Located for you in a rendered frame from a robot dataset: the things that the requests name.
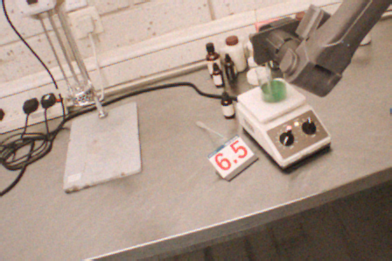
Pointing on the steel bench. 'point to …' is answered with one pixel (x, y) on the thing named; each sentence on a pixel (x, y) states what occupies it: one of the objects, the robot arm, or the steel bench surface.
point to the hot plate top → (251, 102)
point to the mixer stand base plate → (103, 148)
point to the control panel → (297, 134)
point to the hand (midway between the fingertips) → (258, 26)
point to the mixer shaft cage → (79, 91)
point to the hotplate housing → (276, 126)
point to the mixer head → (38, 8)
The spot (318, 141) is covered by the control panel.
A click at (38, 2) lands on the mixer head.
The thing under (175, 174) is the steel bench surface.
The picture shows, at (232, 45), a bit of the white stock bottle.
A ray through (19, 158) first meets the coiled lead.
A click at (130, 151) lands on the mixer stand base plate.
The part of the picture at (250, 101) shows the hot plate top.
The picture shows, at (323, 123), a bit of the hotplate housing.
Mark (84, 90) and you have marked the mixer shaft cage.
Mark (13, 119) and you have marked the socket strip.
